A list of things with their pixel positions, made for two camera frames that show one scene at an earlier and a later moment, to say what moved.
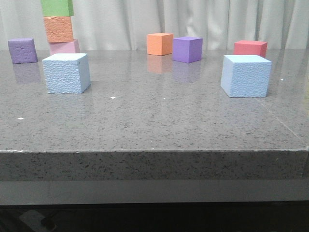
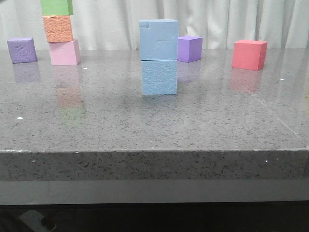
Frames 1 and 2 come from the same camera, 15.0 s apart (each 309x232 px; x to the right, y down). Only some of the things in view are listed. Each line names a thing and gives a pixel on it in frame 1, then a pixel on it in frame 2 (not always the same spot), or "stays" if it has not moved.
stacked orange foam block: (59, 29) stays
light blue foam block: (245, 76) to (159, 77)
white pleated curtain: (123, 24) stays
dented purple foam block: (22, 50) stays
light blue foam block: (67, 73) to (158, 39)
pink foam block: (67, 47) stays
